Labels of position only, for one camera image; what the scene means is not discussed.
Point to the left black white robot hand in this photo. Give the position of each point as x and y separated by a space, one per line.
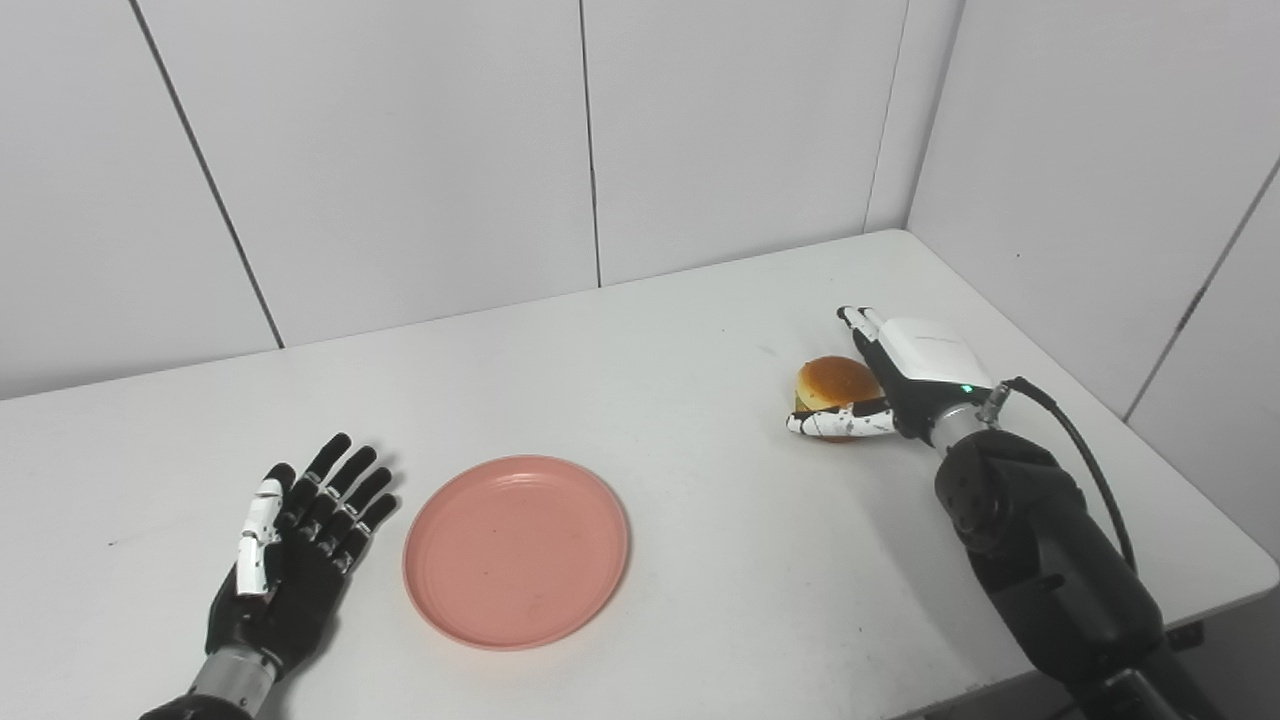
295 570

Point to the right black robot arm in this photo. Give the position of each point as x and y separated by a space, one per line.
1060 560

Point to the toy hamburger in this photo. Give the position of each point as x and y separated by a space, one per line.
835 385

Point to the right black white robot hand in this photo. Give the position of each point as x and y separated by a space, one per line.
915 375

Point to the pink round plate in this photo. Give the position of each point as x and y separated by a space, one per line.
516 552

